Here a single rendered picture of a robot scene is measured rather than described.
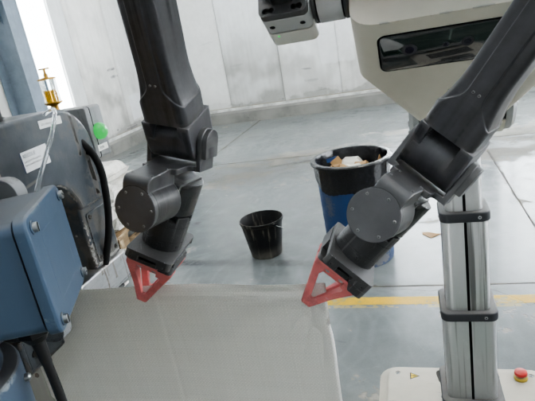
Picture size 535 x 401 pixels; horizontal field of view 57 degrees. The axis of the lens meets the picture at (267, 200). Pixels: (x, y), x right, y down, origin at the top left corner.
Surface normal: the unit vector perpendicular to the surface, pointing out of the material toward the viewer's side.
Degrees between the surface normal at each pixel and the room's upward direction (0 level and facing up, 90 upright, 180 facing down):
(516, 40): 91
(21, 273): 90
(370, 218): 75
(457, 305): 90
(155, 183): 104
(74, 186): 90
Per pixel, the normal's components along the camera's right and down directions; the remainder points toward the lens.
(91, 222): 0.96, -0.07
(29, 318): 0.17, 0.29
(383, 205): -0.49, 0.09
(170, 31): 0.91, 0.22
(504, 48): -0.64, 0.35
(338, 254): 0.58, -0.71
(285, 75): -0.25, 0.34
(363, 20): -0.28, -0.50
